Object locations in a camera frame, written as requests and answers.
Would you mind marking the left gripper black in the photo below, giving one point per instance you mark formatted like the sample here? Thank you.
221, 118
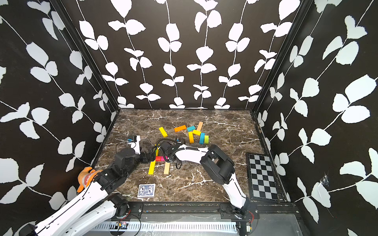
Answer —
152, 156

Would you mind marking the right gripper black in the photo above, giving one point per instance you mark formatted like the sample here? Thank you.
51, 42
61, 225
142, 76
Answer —
169, 159

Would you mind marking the magenta block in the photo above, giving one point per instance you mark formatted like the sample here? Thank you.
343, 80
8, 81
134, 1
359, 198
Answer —
166, 159

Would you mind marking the yellow-green long block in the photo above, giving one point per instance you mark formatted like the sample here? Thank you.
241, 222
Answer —
152, 168

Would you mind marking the tan wood long block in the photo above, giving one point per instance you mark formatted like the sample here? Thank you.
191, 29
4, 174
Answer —
166, 168

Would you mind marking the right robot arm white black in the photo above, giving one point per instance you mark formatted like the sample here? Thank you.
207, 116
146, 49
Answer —
219, 167

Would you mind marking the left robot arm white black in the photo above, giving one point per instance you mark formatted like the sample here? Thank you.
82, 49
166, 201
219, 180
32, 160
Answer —
96, 203

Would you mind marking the yellow block far left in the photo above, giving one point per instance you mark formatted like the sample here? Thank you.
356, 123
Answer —
163, 132

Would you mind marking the orange long block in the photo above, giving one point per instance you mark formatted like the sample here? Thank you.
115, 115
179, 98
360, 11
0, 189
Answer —
180, 128

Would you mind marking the amber long block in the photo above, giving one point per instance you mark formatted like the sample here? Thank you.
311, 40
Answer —
191, 137

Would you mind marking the teal short block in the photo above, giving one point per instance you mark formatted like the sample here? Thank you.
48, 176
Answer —
191, 128

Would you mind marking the amber short block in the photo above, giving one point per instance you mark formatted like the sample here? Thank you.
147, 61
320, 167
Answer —
196, 132

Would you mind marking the cyan long block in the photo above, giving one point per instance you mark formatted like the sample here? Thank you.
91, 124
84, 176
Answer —
202, 136

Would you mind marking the natural wood long block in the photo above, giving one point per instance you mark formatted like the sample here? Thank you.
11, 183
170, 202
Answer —
199, 127

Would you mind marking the lime green short block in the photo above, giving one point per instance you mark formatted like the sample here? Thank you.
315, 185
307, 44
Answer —
206, 139

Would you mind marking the orange plush toy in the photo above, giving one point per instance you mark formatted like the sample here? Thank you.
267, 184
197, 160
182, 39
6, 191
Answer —
86, 177

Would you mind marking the black white checkerboard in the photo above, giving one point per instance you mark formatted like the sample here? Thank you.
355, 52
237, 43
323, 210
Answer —
261, 177

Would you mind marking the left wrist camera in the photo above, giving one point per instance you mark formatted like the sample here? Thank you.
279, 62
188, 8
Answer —
134, 142

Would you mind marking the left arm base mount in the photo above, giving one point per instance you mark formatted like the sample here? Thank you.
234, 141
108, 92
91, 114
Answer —
133, 210

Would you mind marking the white perforated rail strip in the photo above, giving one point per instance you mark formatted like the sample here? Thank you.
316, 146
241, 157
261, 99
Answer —
222, 227

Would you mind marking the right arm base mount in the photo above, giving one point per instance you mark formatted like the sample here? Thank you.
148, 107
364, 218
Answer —
247, 213

